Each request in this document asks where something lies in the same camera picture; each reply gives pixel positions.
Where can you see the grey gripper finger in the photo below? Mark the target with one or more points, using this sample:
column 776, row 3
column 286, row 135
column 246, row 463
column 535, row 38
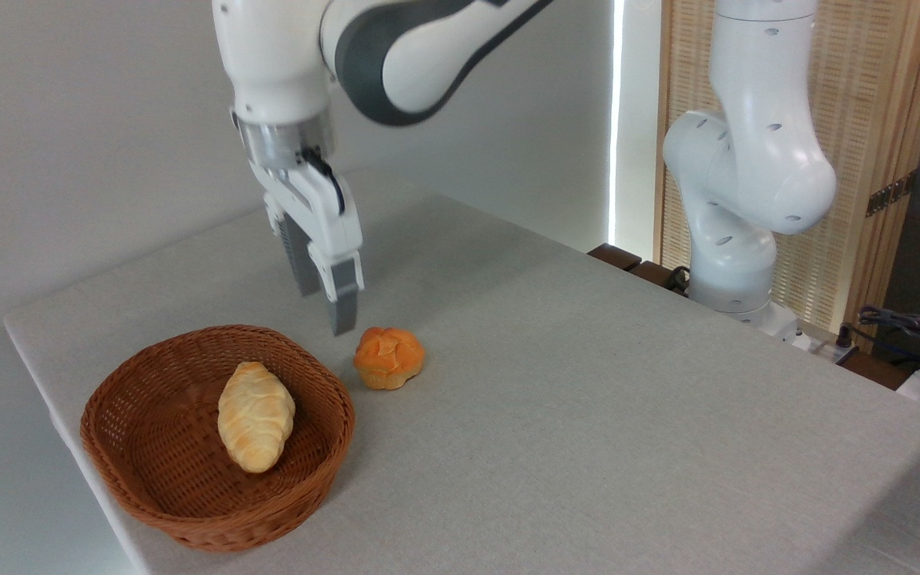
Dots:
column 296, row 255
column 343, row 295

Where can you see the dark wooden bench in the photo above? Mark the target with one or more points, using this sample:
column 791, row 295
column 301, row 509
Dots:
column 616, row 256

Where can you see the pale croissant bread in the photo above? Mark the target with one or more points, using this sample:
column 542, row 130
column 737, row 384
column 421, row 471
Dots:
column 256, row 415

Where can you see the brown wicker basket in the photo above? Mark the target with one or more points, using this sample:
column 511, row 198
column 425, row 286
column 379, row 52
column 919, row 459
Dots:
column 148, row 479

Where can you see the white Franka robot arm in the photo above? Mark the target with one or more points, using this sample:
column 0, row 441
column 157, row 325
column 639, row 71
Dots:
column 747, row 160

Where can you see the orange round bread roll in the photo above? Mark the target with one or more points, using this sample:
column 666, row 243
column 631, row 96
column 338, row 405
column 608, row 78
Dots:
column 388, row 359

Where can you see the dark metal screen hinge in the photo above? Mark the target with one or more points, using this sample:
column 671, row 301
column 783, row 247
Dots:
column 890, row 194

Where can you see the wooden slatted screen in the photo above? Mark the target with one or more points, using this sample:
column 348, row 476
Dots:
column 859, row 80

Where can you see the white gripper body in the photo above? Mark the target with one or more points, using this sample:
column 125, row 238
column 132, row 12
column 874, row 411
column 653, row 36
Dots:
column 320, row 208

